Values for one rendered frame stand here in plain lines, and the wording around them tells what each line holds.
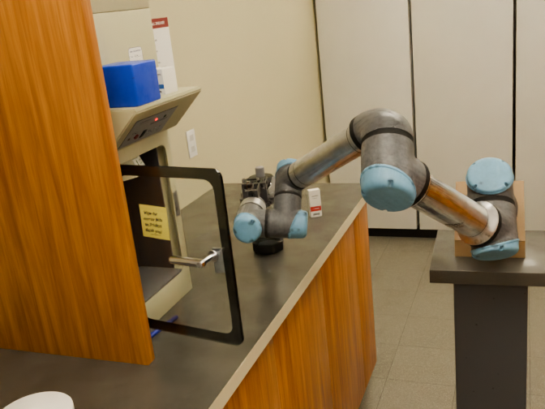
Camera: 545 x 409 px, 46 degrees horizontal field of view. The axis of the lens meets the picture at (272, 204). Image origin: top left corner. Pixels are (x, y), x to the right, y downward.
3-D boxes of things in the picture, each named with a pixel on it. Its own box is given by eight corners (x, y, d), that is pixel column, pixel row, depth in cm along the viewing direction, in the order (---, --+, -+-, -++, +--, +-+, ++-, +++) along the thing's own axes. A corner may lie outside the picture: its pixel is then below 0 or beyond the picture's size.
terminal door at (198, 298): (139, 324, 156) (109, 163, 144) (245, 346, 141) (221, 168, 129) (136, 325, 156) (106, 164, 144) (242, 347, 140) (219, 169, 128)
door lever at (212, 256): (183, 257, 141) (182, 246, 140) (219, 261, 136) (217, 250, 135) (168, 267, 137) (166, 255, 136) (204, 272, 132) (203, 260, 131)
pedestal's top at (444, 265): (544, 242, 200) (545, 230, 199) (553, 287, 171) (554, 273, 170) (438, 241, 210) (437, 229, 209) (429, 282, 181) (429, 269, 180)
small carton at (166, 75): (149, 95, 157) (145, 70, 156) (161, 91, 162) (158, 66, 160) (165, 94, 155) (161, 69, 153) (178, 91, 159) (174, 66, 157)
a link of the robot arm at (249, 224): (263, 246, 169) (231, 244, 169) (268, 228, 179) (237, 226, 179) (263, 218, 166) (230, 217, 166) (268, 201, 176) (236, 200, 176)
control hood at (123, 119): (96, 156, 143) (88, 111, 140) (168, 126, 172) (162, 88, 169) (141, 155, 139) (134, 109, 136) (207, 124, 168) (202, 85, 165)
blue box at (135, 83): (99, 109, 143) (92, 67, 140) (124, 101, 151) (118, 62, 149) (138, 106, 139) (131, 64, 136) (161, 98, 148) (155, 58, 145)
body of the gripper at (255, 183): (268, 175, 190) (263, 190, 179) (272, 202, 193) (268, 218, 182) (242, 177, 191) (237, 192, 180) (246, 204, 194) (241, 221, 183)
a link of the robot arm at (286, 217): (308, 193, 171) (267, 191, 172) (306, 232, 166) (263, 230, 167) (308, 206, 178) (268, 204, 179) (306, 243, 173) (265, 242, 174)
